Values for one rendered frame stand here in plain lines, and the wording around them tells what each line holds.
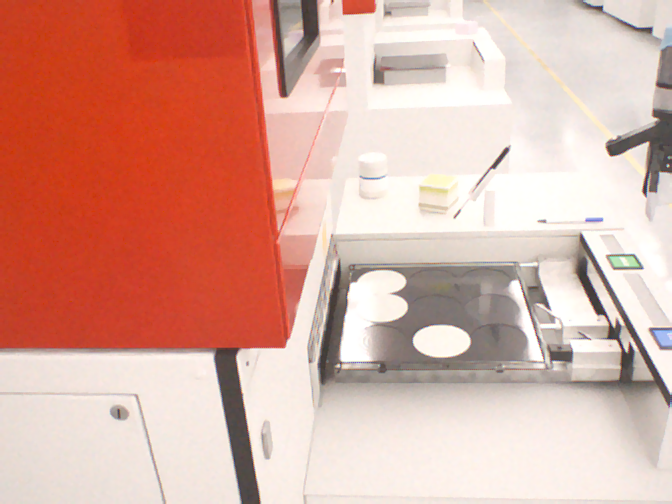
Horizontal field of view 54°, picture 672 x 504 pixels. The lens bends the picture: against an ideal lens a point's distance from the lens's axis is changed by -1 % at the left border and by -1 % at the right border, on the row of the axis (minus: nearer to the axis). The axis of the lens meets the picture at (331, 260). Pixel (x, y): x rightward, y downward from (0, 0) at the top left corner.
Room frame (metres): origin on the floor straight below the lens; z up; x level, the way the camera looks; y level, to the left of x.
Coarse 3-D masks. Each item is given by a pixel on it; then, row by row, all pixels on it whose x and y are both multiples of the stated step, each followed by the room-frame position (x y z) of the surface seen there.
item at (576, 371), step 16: (544, 288) 1.18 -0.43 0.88; (560, 288) 1.17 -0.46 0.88; (576, 288) 1.16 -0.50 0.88; (544, 304) 1.15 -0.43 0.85; (560, 304) 1.11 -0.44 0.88; (576, 304) 1.10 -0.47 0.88; (560, 336) 1.01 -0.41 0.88; (576, 368) 0.91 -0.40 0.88; (592, 368) 0.90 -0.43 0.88; (608, 368) 0.90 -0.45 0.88
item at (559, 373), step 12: (348, 372) 0.99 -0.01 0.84; (360, 372) 0.99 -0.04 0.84; (372, 372) 0.99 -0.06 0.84; (396, 372) 0.98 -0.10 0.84; (408, 372) 0.98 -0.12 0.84; (420, 372) 0.97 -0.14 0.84; (432, 372) 0.97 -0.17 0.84; (444, 372) 0.97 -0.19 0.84; (456, 372) 0.97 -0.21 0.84; (468, 372) 0.96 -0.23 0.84; (480, 372) 0.96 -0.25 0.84; (492, 372) 0.96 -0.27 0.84; (504, 372) 0.96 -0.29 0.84; (516, 372) 0.95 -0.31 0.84; (528, 372) 0.95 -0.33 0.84; (540, 372) 0.95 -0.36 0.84; (552, 372) 0.95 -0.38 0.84; (564, 372) 0.94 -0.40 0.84
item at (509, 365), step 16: (336, 368) 0.94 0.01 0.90; (352, 368) 0.93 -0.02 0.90; (368, 368) 0.93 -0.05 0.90; (384, 368) 0.93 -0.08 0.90; (400, 368) 0.92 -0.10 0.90; (416, 368) 0.92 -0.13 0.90; (432, 368) 0.91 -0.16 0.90; (448, 368) 0.91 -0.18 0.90; (464, 368) 0.91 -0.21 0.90; (480, 368) 0.90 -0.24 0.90; (496, 368) 0.90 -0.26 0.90; (512, 368) 0.90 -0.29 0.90; (528, 368) 0.89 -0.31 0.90; (544, 368) 0.89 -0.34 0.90
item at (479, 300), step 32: (352, 288) 1.20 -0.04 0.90; (416, 288) 1.18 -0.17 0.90; (448, 288) 1.17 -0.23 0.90; (480, 288) 1.16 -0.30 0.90; (512, 288) 1.15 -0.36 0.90; (352, 320) 1.08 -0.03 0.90; (416, 320) 1.06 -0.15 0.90; (448, 320) 1.05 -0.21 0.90; (480, 320) 1.05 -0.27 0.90; (512, 320) 1.04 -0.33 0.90; (352, 352) 0.97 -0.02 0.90; (384, 352) 0.97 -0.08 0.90; (416, 352) 0.96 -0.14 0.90; (480, 352) 0.94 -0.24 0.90; (512, 352) 0.94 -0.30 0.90
